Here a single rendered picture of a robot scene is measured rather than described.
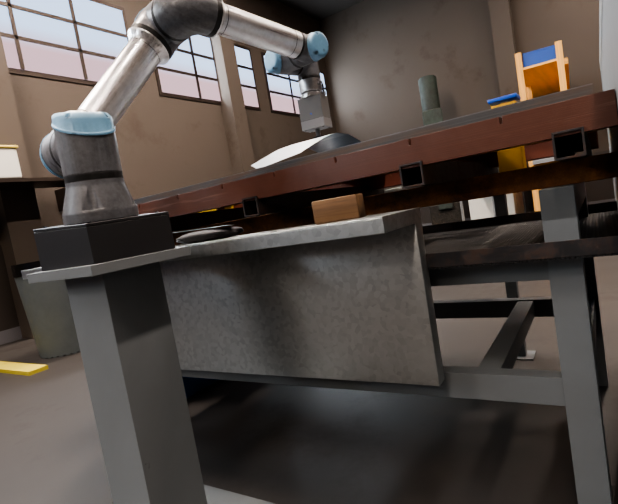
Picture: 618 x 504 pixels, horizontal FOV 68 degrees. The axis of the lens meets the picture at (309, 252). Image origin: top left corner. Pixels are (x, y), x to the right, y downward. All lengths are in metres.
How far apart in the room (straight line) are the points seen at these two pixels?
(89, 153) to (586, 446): 1.16
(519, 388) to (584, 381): 0.13
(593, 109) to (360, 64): 9.27
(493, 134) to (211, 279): 0.80
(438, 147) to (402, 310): 0.35
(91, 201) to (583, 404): 1.07
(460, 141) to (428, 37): 8.72
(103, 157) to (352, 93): 9.22
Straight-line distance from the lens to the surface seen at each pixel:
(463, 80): 9.31
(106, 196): 1.03
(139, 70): 1.29
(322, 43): 1.45
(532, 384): 1.11
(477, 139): 0.97
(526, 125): 0.96
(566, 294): 1.03
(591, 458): 1.16
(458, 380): 1.14
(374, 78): 9.94
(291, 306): 1.15
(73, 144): 1.05
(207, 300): 1.34
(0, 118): 5.16
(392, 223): 0.86
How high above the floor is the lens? 0.71
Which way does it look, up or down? 5 degrees down
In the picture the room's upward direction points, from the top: 10 degrees counter-clockwise
